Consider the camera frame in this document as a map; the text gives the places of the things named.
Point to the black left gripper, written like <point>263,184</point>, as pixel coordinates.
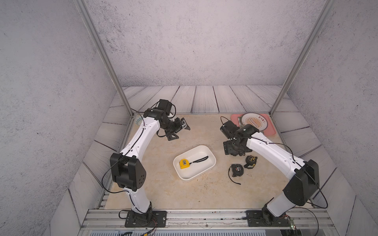
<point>179,127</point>

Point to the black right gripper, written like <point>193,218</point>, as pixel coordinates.
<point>227,148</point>

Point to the round black tape measure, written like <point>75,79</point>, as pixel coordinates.
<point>250,162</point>

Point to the large black tape measure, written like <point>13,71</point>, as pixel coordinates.
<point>235,170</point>

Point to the white plastic storage box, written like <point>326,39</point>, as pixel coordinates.
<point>201,159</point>

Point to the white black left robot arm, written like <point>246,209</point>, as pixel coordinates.
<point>126,166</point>

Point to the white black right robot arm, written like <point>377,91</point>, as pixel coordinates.
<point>303,175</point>

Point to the yellow tape measure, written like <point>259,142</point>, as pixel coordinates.
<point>184,163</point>

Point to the white orange patterned plate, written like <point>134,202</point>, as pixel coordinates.
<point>255,119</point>

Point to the pink tray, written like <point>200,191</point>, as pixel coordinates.
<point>269,131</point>

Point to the patterned ceramic bowl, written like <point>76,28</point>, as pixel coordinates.
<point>138,120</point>

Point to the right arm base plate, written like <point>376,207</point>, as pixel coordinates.
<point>258,218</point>

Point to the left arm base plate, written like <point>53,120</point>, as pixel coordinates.
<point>147,220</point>

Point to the aluminium front rail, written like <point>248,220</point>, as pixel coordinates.
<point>206,222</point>

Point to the left aluminium frame post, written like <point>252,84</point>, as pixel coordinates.
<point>85,15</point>

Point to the aluminium frame post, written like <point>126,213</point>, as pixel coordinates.
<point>313,35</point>
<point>85,15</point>

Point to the right aluminium frame post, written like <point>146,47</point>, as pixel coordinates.
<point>313,35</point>

